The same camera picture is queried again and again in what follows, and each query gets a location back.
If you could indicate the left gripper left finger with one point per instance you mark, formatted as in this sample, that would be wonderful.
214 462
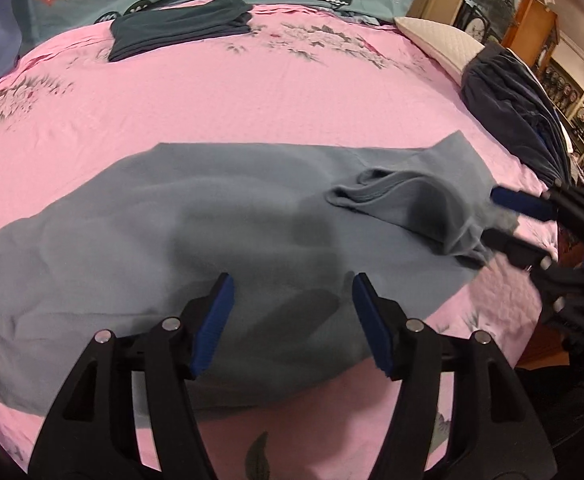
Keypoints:
124 411

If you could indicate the pink floral bed sheet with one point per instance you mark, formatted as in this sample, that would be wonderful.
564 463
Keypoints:
299 77

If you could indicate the grey sweatpants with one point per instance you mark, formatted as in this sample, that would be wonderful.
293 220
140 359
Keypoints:
291 224

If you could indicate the folded dark teal garment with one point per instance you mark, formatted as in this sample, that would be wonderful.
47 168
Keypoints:
145 31

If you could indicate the dark navy garment pile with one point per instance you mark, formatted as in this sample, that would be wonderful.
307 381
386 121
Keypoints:
500 91

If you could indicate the cream quilted pillow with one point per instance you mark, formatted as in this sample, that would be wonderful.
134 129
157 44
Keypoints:
450 47

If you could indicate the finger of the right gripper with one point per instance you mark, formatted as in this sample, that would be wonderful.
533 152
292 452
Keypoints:
526 204
520 253

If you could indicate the wooden display cabinet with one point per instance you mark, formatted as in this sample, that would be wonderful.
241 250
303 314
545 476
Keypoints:
532 27

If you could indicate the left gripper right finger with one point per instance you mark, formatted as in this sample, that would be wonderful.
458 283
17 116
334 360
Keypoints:
493 432

